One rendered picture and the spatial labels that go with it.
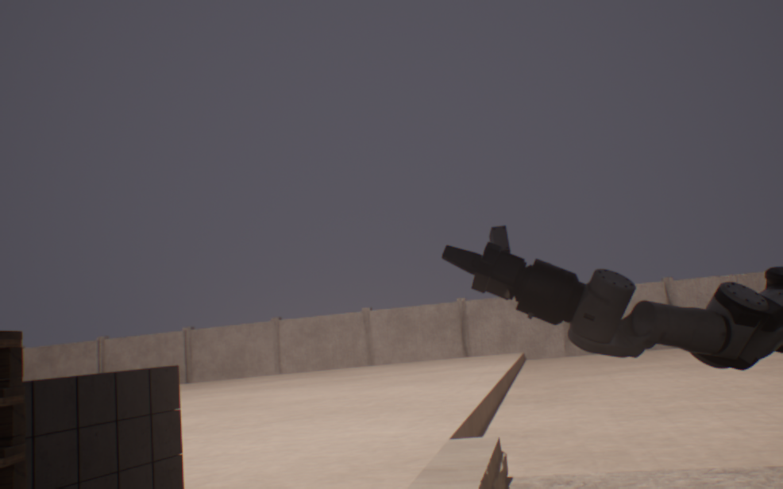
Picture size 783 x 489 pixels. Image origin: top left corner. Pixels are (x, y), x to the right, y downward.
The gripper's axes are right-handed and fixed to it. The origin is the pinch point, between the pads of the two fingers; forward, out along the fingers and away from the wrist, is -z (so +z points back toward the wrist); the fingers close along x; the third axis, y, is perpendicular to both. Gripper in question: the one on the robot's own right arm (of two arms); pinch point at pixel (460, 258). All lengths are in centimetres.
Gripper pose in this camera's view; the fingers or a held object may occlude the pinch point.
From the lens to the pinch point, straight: 129.0
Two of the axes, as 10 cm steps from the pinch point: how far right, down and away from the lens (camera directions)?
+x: -0.3, -3.5, -9.4
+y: -4.0, 8.6, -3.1
